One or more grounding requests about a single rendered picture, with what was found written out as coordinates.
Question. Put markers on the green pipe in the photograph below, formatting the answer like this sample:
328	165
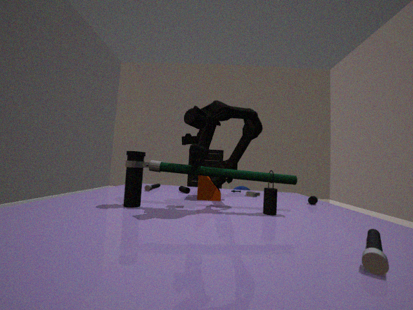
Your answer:
228	173

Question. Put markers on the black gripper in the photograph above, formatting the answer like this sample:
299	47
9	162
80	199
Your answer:
200	151

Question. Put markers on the grey metal band with two small tabs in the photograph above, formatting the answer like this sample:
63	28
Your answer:
252	194

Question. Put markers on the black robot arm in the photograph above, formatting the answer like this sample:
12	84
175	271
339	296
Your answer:
208	117

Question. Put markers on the grey faceted cup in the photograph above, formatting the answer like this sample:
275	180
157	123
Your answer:
152	166

